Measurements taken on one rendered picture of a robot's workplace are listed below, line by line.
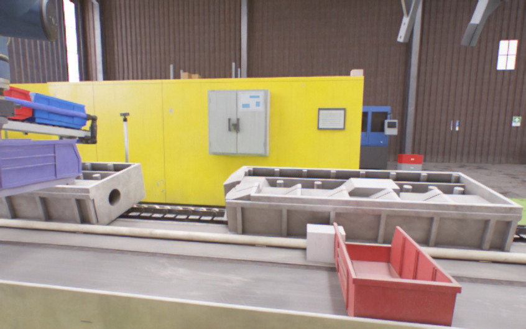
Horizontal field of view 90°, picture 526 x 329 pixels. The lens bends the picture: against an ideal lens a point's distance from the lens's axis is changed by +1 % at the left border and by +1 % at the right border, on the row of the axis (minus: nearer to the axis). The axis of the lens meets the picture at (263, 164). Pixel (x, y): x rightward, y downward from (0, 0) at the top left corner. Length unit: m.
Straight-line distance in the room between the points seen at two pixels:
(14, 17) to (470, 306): 1.33
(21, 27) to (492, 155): 14.84
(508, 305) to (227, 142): 2.77
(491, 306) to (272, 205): 0.65
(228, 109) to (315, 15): 10.65
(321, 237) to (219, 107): 2.53
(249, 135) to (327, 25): 10.64
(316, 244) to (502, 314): 0.47
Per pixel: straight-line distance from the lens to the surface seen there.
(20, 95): 1.57
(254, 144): 3.12
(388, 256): 0.95
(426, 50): 13.98
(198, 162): 3.57
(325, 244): 0.92
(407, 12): 0.65
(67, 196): 1.36
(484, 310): 0.90
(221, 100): 3.23
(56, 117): 1.67
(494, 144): 14.91
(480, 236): 1.20
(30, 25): 0.96
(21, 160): 1.00
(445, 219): 1.12
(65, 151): 1.09
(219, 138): 3.22
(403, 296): 0.61
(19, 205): 1.59
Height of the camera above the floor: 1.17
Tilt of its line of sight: 7 degrees down
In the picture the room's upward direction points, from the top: 1 degrees clockwise
